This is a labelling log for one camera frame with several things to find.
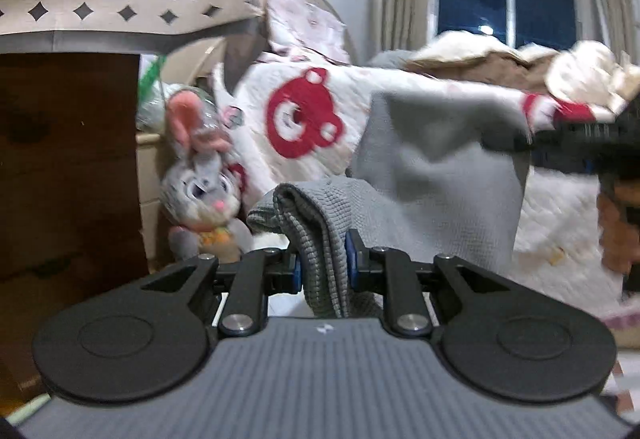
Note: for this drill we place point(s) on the light green cloth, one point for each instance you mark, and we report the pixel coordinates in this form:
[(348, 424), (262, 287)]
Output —
[(30, 411)]

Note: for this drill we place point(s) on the grey plush rabbit toy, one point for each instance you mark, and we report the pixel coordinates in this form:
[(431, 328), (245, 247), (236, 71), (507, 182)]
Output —
[(200, 184)]

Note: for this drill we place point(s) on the green and white plastic bag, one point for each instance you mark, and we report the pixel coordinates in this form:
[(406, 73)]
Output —
[(150, 84)]

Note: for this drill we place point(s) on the cream fluffy cloth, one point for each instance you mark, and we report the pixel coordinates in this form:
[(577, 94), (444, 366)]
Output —
[(580, 74)]

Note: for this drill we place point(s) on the red bear print quilt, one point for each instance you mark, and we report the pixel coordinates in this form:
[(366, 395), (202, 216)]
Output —
[(345, 94)]

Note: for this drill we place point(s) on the brown fluffy blanket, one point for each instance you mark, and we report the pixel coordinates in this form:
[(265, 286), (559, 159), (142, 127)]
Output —
[(490, 64)]

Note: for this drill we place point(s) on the pink print pillow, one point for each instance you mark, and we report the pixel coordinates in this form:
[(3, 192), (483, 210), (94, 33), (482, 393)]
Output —
[(305, 24)]

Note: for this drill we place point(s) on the person's right hand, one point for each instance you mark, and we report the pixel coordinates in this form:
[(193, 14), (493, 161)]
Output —
[(617, 239)]

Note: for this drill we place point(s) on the grey waffle-knit garment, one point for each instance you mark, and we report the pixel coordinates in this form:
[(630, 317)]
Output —
[(440, 169)]

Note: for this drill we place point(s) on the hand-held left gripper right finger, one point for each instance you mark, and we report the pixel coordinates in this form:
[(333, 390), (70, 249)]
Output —
[(350, 260)]

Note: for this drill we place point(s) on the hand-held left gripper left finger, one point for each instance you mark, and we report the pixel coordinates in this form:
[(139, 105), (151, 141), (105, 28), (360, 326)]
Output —
[(297, 271)]

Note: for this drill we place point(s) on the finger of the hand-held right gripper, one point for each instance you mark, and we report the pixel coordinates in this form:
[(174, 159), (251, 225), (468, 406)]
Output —
[(565, 141)]

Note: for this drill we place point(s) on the beige headboard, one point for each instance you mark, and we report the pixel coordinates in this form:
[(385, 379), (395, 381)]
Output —
[(205, 59)]

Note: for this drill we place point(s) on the cream bedside cabinet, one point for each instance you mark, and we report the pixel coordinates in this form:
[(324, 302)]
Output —
[(150, 179)]

